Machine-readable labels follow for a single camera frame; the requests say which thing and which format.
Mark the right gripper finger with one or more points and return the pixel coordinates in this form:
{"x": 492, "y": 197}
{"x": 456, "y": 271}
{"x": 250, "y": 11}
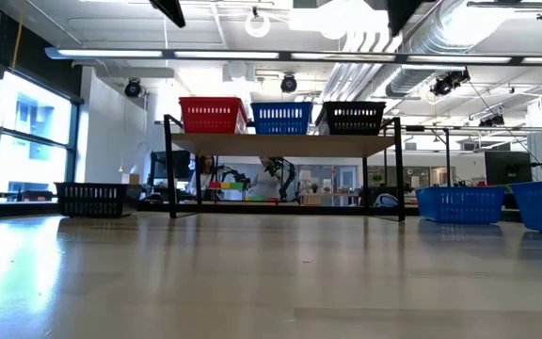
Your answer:
{"x": 403, "y": 14}

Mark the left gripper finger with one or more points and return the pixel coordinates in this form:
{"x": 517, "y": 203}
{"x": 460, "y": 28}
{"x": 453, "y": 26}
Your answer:
{"x": 170, "y": 8}

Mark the black plastic basket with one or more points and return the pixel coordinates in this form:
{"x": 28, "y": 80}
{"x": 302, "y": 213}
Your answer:
{"x": 92, "y": 187}
{"x": 353, "y": 129}

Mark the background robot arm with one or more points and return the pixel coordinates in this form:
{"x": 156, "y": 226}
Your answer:
{"x": 238, "y": 176}
{"x": 289, "y": 172}

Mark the black-framed wooden shelf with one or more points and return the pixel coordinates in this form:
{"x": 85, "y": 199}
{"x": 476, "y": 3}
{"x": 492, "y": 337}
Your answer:
{"x": 280, "y": 145}

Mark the long ceiling light bar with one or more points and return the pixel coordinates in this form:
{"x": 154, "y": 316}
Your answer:
{"x": 111, "y": 53}

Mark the black ceiling spotlights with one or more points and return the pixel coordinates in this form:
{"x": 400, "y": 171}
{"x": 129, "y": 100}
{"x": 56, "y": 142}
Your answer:
{"x": 447, "y": 84}
{"x": 492, "y": 121}

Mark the round black ceiling speaker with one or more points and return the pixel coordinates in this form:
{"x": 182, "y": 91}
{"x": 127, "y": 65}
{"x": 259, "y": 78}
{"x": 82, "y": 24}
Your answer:
{"x": 289, "y": 84}
{"x": 132, "y": 88}

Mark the black ceiling track fixture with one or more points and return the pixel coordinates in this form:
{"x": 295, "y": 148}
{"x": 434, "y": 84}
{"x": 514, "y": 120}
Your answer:
{"x": 506, "y": 4}

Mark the dark computer monitor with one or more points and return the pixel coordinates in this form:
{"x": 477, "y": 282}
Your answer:
{"x": 177, "y": 165}
{"x": 508, "y": 167}

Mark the large dark-framed window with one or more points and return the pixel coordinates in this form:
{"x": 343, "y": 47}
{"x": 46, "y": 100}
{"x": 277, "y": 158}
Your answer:
{"x": 72, "y": 141}

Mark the person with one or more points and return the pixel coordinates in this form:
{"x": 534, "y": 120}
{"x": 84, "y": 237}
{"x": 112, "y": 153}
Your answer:
{"x": 205, "y": 176}
{"x": 265, "y": 183}

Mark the cardboard box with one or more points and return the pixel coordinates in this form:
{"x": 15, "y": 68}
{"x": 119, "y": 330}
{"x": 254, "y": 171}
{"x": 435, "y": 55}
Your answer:
{"x": 132, "y": 179}

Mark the row of coloured blocks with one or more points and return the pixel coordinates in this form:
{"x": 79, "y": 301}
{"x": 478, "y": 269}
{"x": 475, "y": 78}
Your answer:
{"x": 226, "y": 185}

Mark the white and blue device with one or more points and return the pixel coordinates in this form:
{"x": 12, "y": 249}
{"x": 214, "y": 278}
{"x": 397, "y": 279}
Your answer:
{"x": 386, "y": 201}

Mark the silver ventilation duct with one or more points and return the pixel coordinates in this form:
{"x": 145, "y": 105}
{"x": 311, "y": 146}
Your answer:
{"x": 440, "y": 42}

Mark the black background stand frame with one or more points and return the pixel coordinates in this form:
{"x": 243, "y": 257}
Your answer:
{"x": 447, "y": 155}

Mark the black aluminium table frame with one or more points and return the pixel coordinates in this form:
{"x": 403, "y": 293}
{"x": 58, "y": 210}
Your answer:
{"x": 299, "y": 208}

